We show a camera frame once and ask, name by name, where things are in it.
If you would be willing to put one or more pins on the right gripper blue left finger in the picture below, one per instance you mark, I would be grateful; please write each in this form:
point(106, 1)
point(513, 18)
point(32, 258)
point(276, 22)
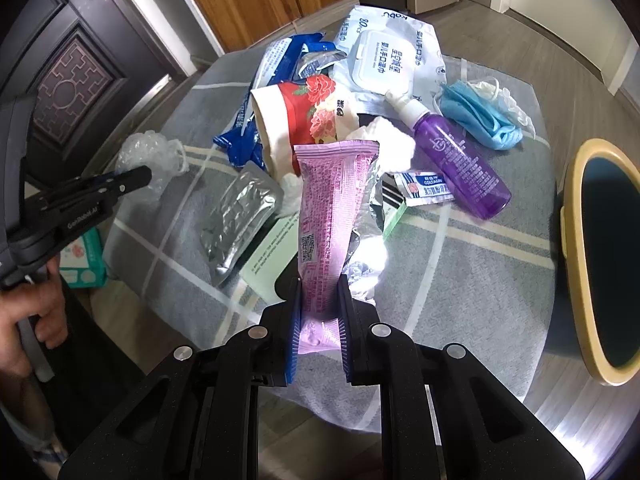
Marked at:
point(296, 302)

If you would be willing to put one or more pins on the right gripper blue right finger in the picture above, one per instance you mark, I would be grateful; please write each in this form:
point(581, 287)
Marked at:
point(344, 304)

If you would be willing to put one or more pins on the pink purple snack wrapper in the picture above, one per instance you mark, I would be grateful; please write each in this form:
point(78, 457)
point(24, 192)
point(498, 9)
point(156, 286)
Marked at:
point(339, 181)

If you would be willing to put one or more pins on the clear plastic bag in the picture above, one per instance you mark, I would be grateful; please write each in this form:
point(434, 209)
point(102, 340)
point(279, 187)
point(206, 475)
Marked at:
point(165, 158)

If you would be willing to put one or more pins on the blue kitchen wipes pack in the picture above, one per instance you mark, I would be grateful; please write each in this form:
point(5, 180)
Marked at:
point(294, 58)

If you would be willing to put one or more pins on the red floral paper cup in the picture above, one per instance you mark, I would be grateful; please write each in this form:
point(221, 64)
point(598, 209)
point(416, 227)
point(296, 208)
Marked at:
point(316, 110)

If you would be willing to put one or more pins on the teal trash bin yellow rim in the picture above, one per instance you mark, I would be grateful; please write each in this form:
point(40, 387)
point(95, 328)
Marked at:
point(599, 225)

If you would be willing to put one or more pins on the person's left hand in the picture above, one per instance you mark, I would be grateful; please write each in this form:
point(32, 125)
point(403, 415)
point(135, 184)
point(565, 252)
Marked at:
point(32, 314)

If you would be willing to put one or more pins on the green tissue pack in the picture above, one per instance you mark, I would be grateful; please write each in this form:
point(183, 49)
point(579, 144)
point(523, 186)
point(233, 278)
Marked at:
point(82, 264)

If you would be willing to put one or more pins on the green white medicine box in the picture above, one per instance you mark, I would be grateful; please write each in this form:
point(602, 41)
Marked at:
point(273, 262)

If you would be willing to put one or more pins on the silver foil tray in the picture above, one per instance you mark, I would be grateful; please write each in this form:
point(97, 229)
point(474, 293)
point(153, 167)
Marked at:
point(249, 202)

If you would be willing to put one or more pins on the small blue white sachet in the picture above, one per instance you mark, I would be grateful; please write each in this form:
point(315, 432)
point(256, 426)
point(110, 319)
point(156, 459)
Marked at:
point(422, 188)

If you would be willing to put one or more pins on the dark entrance door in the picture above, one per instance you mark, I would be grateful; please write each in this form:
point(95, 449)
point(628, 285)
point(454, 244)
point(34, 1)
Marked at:
point(89, 63)

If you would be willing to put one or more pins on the crumpled white tissue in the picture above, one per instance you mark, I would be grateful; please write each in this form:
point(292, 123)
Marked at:
point(395, 148)

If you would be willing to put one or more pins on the purple spray bottle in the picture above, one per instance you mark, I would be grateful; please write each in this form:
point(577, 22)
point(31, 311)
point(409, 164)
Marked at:
point(468, 176)

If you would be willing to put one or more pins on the white baby wipes pack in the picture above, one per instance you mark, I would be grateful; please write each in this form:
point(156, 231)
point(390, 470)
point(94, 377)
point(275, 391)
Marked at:
point(387, 52)

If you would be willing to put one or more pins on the white interior door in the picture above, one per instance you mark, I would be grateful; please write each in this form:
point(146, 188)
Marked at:
point(594, 28)

